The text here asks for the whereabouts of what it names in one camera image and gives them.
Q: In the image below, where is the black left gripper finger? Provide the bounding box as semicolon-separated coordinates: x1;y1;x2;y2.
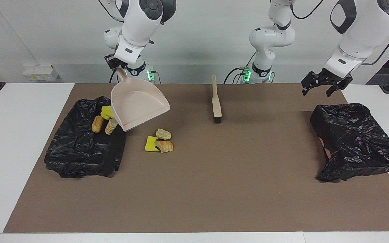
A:
326;77;353;98
301;72;318;96

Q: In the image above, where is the beige plastic dustpan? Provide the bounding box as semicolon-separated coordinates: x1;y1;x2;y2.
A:
110;66;170;132

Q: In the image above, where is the brown bread roll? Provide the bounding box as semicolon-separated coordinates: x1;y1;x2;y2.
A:
92;115;104;133

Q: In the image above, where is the pale bread slice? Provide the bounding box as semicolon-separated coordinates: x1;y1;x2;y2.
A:
105;118;118;135

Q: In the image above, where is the pale bread chunk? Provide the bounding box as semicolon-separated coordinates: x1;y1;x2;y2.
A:
156;128;172;140

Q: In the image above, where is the beige hand brush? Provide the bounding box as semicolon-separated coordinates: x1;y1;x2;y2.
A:
212;75;223;123

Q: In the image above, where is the bin with black bag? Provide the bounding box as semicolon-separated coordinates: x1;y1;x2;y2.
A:
44;96;128;179
310;103;389;183

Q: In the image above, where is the brown table mat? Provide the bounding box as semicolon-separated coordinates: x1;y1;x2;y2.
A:
4;83;389;233

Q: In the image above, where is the black base cable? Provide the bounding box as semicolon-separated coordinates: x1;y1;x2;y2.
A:
223;67;249;84
109;65;127;84

